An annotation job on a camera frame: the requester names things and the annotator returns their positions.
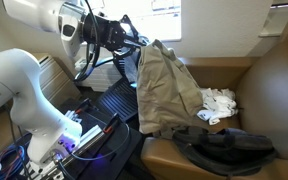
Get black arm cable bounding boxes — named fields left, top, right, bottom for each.
left=73, top=0, right=115, bottom=83

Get khaki shorts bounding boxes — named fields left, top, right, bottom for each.
left=136, top=39, right=209, bottom=139

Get bright window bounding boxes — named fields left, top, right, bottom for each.
left=83, top=0, right=182, bottom=43

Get black table cable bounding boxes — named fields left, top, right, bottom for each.
left=68, top=114, right=132, bottom=162

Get crumpled white cloth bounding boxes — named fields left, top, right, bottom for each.
left=196, top=87, right=239, bottom=126

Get black orange clamp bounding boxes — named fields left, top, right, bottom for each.
left=103, top=112, right=121, bottom=134
left=73, top=99, right=95, bottom=116

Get aluminium rail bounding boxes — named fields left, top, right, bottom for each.
left=37, top=124, right=107, bottom=180

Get tan leather couch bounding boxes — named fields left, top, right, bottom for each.
left=140, top=39, right=288, bottom=180

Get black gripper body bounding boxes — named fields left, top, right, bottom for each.
left=82, top=14, right=127, bottom=51

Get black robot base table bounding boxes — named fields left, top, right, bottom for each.
left=17, top=96, right=143, bottom=180

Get blue cable bundle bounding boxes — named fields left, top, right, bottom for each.
left=0, top=143, right=28, bottom=180

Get blue grey backpack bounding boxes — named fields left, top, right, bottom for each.
left=172, top=125, right=278, bottom=178

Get beige drawer cabinet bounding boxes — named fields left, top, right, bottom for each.
left=33, top=52, right=82, bottom=108

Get black slatted office chair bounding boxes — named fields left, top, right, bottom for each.
left=95, top=49, right=145, bottom=123

